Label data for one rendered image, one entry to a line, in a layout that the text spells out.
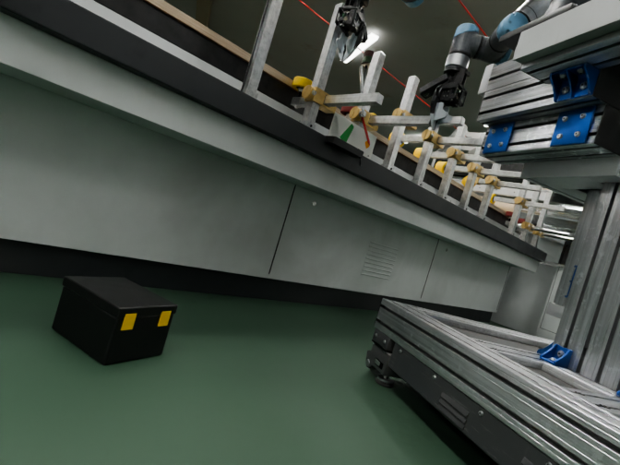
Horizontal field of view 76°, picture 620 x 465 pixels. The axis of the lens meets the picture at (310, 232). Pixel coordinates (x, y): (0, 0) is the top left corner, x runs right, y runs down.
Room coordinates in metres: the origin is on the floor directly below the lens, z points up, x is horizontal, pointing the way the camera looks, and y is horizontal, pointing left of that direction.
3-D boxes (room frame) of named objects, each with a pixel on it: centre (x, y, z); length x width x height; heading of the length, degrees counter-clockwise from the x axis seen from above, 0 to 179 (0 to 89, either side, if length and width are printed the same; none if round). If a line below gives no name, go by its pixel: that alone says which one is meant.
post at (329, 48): (1.43, 0.12, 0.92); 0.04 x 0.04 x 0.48; 43
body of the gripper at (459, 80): (1.38, -0.32, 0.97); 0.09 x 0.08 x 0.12; 43
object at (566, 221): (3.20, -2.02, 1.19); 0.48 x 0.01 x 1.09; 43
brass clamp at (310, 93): (1.45, 0.10, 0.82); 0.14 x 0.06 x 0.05; 133
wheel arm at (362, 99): (1.42, 0.06, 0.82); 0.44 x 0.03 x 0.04; 43
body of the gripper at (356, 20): (1.36, 0.07, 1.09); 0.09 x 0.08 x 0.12; 154
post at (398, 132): (1.77, -0.25, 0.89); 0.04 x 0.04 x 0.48; 43
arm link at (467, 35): (1.39, -0.32, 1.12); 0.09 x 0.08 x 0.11; 87
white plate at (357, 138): (1.57, -0.06, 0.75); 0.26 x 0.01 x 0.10; 133
